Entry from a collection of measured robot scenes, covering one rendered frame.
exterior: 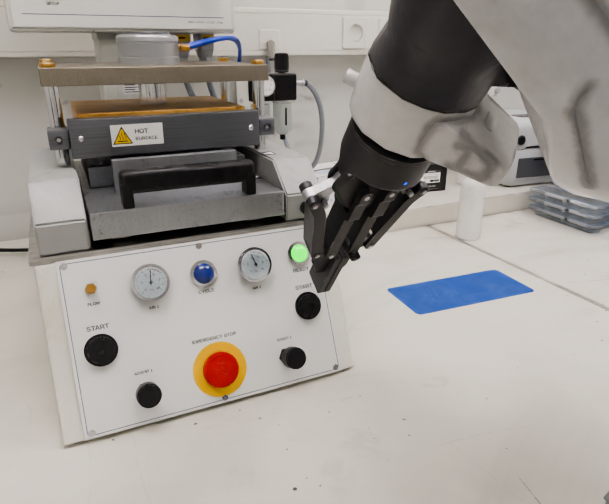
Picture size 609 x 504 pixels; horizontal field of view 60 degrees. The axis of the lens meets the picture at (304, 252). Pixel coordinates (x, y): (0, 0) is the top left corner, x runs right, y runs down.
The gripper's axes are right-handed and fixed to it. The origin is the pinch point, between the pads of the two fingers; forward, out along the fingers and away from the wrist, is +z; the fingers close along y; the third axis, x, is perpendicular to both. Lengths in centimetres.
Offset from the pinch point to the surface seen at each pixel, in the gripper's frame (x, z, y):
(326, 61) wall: -73, 29, -39
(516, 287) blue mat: 0.2, 19.2, -41.9
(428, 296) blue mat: -2.6, 21.2, -26.2
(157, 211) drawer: -10.9, 0.9, 16.1
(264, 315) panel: 0.3, 8.8, 5.8
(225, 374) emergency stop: 5.5, 10.6, 11.8
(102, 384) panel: 3.3, 10.5, 24.5
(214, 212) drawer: -10.4, 1.7, 9.8
